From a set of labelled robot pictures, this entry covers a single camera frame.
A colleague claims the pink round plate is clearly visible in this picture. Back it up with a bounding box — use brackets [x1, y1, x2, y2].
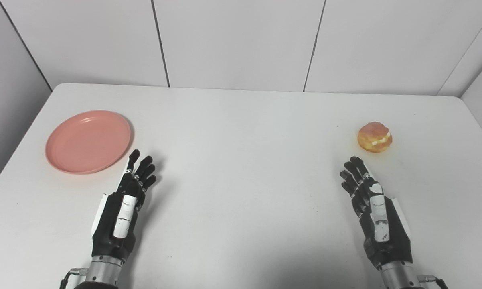
[45, 110, 132, 175]

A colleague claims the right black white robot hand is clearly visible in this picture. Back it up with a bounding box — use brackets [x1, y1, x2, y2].
[339, 156, 414, 269]

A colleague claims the cream puff pastry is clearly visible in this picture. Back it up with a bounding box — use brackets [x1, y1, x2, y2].
[357, 122, 393, 153]

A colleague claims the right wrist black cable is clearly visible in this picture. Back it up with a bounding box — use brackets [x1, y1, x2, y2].
[417, 275, 450, 289]

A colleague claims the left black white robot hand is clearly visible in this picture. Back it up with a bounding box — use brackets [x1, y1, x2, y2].
[91, 149, 157, 261]

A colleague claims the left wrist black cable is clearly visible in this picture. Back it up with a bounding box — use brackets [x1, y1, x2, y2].
[59, 268, 90, 289]

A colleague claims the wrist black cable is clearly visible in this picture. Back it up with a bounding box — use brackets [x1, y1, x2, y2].
[417, 275, 450, 289]
[59, 268, 90, 289]

